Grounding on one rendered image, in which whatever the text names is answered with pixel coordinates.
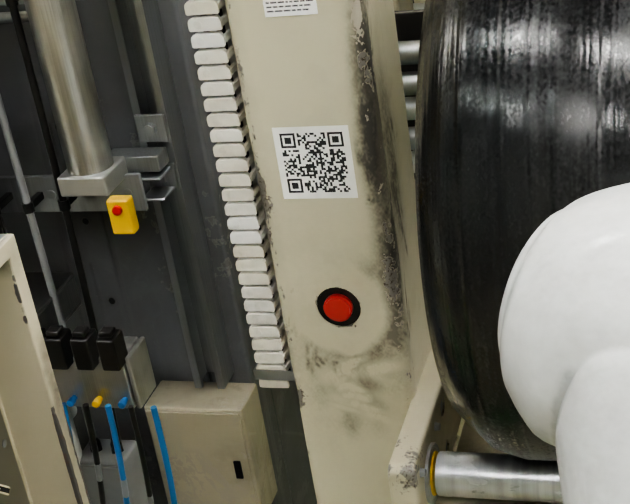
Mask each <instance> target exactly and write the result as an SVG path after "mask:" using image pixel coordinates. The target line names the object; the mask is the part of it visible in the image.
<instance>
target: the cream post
mask: <svg viewBox="0 0 630 504"><path fill-rule="evenodd" d="M316 3H317V10H318V14H310V15H294V16H278V17H265V12H264V6H263V0H225V4H226V9H227V15H228V20H229V25H230V31H231V36H232V42H233V47H234V53H235V58H236V64H237V69H238V74H239V80H240V85H241V91H242V96H243V102H244V107H245V113H246V118H247V124H248V129H249V134H250V140H251V145H252V151H253V156H254V162H255V167H256V173H257V178H258V183H259V188H260V193H261V197H262V202H263V207H264V213H265V220H266V226H267V232H268V238H269V243H270V249H271V254H272V260H273V265H274V271H275V276H276V282H277V287H278V292H279V298H280V303H281V309H282V314H283V320H284V325H285V331H286V336H287V341H288V347H289V352H290V358H291V363H292V368H293V373H294V378H295V382H296V387H297V392H298V397H299V404H300V411H301V417H302V423H303V429H304V434H305V440H306V445H307V450H308V456H309V461H310V467H311V472H312V478H313V483H314V489H315V494H316V500H317V504H392V499H391V492H390V486H389V479H388V466H389V463H390V460H391V457H392V454H393V451H394V449H395V446H396V443H397V440H398V437H399V434H400V432H401V429H402V426H403V423H404V420H405V417H406V415H407V412H408V409H409V406H410V403H411V400H412V399H413V398H414V397H415V395H416V392H417V387H418V384H419V381H420V379H421V376H422V373H423V370H424V367H425V364H426V362H427V359H428V356H429V353H430V350H431V347H432V345H431V340H430V335H429V329H428V324H427V317H426V311H425V304H424V296H423V288H422V279H421V269H420V259H419V247H418V232H417V214H416V189H415V178H414V170H413V161H412V153H411V145H410V137H409V128H408V120H407V112H406V104H405V95H404V87H403V79H402V71H401V62H400V54H399V46H398V38H397V29H396V21H395V13H394V5H393V0H316ZM336 125H348V130H349V137H350V144H351V151H352V158H353V165H354V172H355V179H356V186H357V193H358V198H317V199H284V196H283V190H282V184H281V179H280V173H279V167H278V162H277V156H276V150H275V144H274V139H273V133H272V128H277V127H306V126H336ZM332 294H342V295H345V296H346V297H348V298H349V299H350V300H351V302H352V304H353V313H352V315H351V317H350V318H349V319H348V320H346V321H342V322H337V321H334V320H332V319H330V318H329V317H328V316H327V315H326V314H325V312H324V309H323V305H324V302H325V300H326V298H327V297H328V296H330V295H332Z"/></svg>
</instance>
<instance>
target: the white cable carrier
mask: <svg viewBox="0 0 630 504"><path fill-rule="evenodd" d="M184 9H185V14H186V15H187V16H191V15H195V16H193V17H192V18H190V19H189V21H188V28H189V31H190V32H197V33H195V35H193V36H192V37H191V43H192V47H193V48H200V49H199V50H198V51H197V52H196V53H195V54H194V58H195V63H196V64H198V65H200V64H203V65H202V66H201V67H200V68H199V69H198V72H197V73H198V78H199V80H206V81H205V82H204V83H203V84H202V85H201V93H202V95H203V96H209V97H208V98H207V99H206V100H205V101H204V108H205V111H206V112H211V113H210V114H209V115H208V116H207V123H208V126H209V127H214V129H213V130H212V131H211V132H210V138H211V141H212V142H217V144H216V145H215V146H214V147H213V153H214V156H215V157H220V158H219V159H218V160H217V162H216V169H217V171H218V172H222V174H221V175H220V176H219V184H220V186H221V187H225V188H224V189H223V191H222V199H223V201H228V202H227V204H226V205H225V208H224V209H225V214H226V215H228V216H230V217H229V219H228V220H227V225H228V229H230V230H233V231H232V232H231V234H230V240H231V243H232V244H236V245H235V246H234V248H233V254H234V257H239V258H238V259H237V261H236V264H235V265H236V270H237V271H241V272H240V274H239V276H238V280H239V284H241V285H244V286H243V287H242V289H241V293H242V297H243V298H246V300H245V301H244V309H245V311H249V312H248V313H247V315H246V320H247V323H248V324H251V326H250V328H249V334H250V337H254V338H253V340H252V348H253V350H256V352H255V354H254V359H255V362H256V363H258V365H257V367H256V370H289V368H290V369H291V371H293V368H292V363H291V358H290V352H289V347H288V341H287V336H286V331H285V325H284V320H283V314H282V309H281V303H280V298H279V292H278V287H277V282H276V276H275V271H274V265H273V260H272V254H271V249H270V243H269V238H268V232H267V226H266V220H265V213H264V207H263V202H262V197H261V193H260V188H259V183H258V178H257V173H256V167H255V162H254V156H253V151H252V145H251V140H250V134H249V129H248V124H247V118H246V113H245V107H244V102H243V96H242V91H241V85H240V80H239V74H238V69H237V64H236V58H235V53H234V47H233V42H232V36H231V31H230V25H229V20H228V15H227V9H226V4H225V0H189V1H188V2H186V3H185V5H184ZM229 126H230V127H229ZM259 385H260V387H264V388H289V386H290V384H289V381H282V380H259Z"/></svg>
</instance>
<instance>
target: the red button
mask: <svg viewBox="0 0 630 504"><path fill-rule="evenodd" d="M323 309H324V312H325V314H326V315H327V316H328V317H329V318H330V319H332V320H334V321H337V322H342V321H346V320H348V319H349V318H350V317H351V315H352V313H353V304H352V302H351V300H350V299H349V298H348V297H346V296H345V295H342V294H332V295H330V296H328V297H327V298H326V300H325V302H324V305H323Z"/></svg>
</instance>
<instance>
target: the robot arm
mask: <svg viewBox="0 0 630 504"><path fill-rule="evenodd" d="M498 346H499V352H500V364H501V371H502V377H503V381H504V384H505V387H506V389H507V391H508V393H509V395H510V397H511V399H512V401H513V403H514V405H515V407H516V409H517V411H518V412H519V414H520V415H521V417H522V418H523V420H524V422H525V423H526V425H527V426H528V427H529V429H530V430H531V431H532V433H533V434H534V435H536V436H537V437H538V438H540V439H541V440H542V441H544V442H546V443H548V444H550V445H553V446H555V447H556V456H557V463H558V470H559V478H560V485H561V492H562V499H563V504H630V183H627V184H622V185H618V186H614V187H610V188H607V189H603V190H600V191H597V192H594V193H591V194H588V195H586V196H584V197H581V198H579V199H577V200H576V201H574V202H572V203H571V204H569V205H568V206H566V207H565V208H564V209H562V210H559V211H557V212H555V213H554V214H552V215H551V216H550V217H548V218H547V219H546V220H545V221H544V222H543V223H542V224H541V225H540V226H539V227H538V228H537V229H536V231H535V232H534V233H533V234H532V236H531V237H530V239H529V240H528V241H527V243H526V244H525V246H524V247H523V249H522V251H521V252H520V254H519V256H518V258H517V260H516V262H515V264H514V266H513V269H512V271H511V273H510V276H509V279H508V282H507V285H506V288H505V292H504V295H503V299H502V303H501V308H500V313H499V321H498Z"/></svg>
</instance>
